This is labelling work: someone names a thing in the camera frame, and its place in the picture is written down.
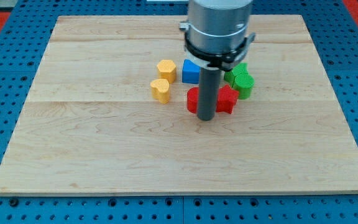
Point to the red round block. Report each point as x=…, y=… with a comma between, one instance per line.
x=192, y=99

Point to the green cylinder block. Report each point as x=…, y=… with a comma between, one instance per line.
x=244, y=84

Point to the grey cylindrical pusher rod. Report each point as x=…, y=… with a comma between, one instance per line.
x=209, y=81

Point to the yellow heart block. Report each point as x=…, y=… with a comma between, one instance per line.
x=160, y=90

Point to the green block behind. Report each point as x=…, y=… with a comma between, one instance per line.
x=240, y=69

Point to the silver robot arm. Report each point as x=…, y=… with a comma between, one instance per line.
x=215, y=40

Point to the red star block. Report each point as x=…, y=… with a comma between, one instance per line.
x=227, y=99

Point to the wooden board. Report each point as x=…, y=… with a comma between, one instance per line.
x=90, y=127

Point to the yellow hexagon block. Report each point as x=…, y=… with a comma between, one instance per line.
x=166, y=69

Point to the blue block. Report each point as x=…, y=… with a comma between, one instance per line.
x=190, y=72

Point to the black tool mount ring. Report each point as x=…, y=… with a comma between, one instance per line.
x=221, y=61

